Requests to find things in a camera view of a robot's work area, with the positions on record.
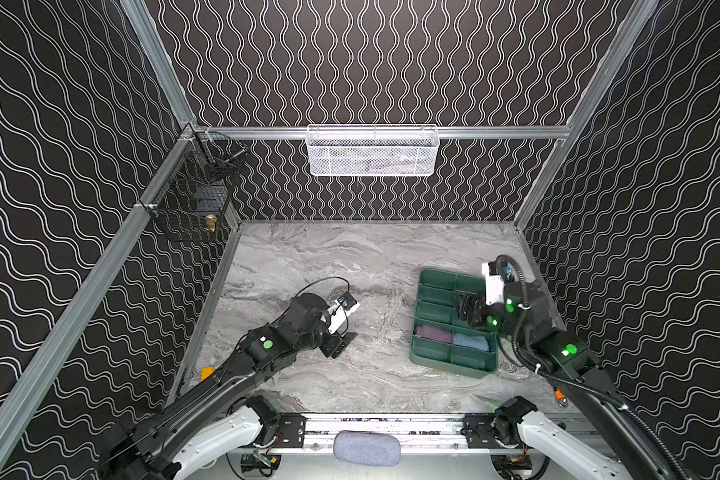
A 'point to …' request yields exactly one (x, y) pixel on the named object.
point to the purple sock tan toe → (433, 333)
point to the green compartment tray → (434, 306)
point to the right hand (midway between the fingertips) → (466, 293)
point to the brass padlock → (210, 223)
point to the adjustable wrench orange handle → (559, 394)
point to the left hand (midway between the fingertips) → (352, 325)
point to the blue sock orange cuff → (475, 342)
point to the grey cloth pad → (367, 448)
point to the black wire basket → (191, 202)
